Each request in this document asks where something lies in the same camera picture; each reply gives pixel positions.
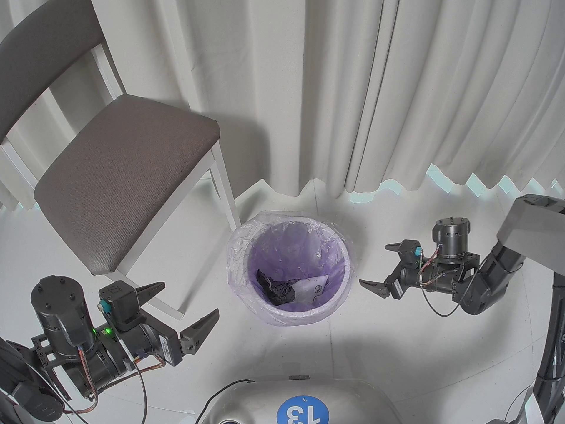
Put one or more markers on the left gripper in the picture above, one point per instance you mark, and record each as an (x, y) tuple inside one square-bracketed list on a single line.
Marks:
[(165, 347)]

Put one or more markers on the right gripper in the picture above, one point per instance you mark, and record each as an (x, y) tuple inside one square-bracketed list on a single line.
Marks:
[(397, 287)]

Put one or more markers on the clear printed wrapper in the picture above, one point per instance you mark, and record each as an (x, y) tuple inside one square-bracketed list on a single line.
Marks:
[(311, 289)]

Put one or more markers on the purple plastic bag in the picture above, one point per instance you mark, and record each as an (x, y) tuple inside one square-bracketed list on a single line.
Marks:
[(287, 254)]

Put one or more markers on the black plastic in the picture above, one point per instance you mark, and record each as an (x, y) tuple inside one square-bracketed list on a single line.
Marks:
[(278, 292)]

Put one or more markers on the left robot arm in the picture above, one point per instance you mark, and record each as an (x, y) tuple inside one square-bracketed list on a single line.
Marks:
[(59, 307)]

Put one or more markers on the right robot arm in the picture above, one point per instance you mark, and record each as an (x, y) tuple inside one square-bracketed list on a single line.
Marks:
[(529, 232)]

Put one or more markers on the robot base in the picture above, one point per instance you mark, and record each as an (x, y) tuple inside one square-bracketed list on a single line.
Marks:
[(353, 400)]

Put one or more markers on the white trash bin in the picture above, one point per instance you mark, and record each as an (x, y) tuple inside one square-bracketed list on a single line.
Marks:
[(304, 316)]

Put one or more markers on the grey padded white chair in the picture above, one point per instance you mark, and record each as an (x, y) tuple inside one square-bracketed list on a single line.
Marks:
[(132, 170)]

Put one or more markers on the white curtain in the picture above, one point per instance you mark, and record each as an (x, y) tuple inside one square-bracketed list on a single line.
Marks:
[(247, 82), (463, 82)]

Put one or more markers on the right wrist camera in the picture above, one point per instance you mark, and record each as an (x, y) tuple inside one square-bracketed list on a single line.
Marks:
[(409, 251)]

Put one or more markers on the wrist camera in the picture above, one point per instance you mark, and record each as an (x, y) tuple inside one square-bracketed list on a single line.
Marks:
[(121, 303), (409, 251)]

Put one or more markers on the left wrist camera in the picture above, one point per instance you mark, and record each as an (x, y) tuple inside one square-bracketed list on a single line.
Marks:
[(121, 303)]

